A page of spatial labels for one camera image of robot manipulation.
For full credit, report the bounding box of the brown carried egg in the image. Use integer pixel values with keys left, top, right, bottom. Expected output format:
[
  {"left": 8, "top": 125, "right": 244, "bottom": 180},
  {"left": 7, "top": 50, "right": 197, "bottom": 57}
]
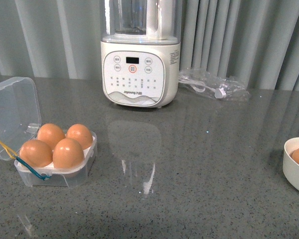
[{"left": 53, "top": 138, "right": 84, "bottom": 168}]

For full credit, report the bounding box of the brown egg back right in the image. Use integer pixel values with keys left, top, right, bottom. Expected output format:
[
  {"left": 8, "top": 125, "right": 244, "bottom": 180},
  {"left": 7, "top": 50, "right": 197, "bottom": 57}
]
[{"left": 65, "top": 124, "right": 93, "bottom": 150}]

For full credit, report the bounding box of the brown egg back left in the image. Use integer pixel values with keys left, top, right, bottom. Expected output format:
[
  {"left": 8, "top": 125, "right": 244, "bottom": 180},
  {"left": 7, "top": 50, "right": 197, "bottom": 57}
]
[{"left": 37, "top": 123, "right": 65, "bottom": 150}]

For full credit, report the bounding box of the brown egg front left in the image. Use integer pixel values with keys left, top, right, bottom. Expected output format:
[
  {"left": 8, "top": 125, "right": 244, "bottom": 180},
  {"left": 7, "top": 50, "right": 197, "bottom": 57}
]
[{"left": 19, "top": 139, "right": 52, "bottom": 167}]

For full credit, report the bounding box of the clear plastic egg box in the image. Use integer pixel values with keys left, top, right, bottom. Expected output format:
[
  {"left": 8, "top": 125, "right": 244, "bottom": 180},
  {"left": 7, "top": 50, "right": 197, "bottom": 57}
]
[{"left": 0, "top": 77, "right": 97, "bottom": 188}]

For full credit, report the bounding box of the white Joyoung blender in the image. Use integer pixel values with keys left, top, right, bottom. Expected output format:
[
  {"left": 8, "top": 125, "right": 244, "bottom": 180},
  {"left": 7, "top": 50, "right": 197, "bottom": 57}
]
[{"left": 101, "top": 0, "right": 182, "bottom": 108}]

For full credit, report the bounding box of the clear plastic bag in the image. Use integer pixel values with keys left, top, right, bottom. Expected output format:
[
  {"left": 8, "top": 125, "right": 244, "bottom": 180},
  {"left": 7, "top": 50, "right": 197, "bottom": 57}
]
[{"left": 178, "top": 68, "right": 250, "bottom": 102}]

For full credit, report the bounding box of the blue rubber band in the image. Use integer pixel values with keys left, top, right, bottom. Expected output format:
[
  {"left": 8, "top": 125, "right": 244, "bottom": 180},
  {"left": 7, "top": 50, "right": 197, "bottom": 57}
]
[{"left": 15, "top": 156, "right": 50, "bottom": 180}]

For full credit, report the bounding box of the yellow rubber band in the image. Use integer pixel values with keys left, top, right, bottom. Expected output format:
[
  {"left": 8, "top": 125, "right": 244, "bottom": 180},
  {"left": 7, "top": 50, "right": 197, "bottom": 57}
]
[{"left": 0, "top": 140, "right": 17, "bottom": 159}]

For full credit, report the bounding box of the white bowl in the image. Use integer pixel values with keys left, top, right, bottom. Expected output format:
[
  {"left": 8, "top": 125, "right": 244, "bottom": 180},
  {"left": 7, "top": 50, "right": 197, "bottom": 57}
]
[{"left": 283, "top": 137, "right": 299, "bottom": 191}]

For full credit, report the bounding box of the white power cable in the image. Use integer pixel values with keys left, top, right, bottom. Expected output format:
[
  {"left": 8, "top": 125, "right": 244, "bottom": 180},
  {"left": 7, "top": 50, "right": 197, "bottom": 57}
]
[{"left": 178, "top": 76, "right": 227, "bottom": 99}]

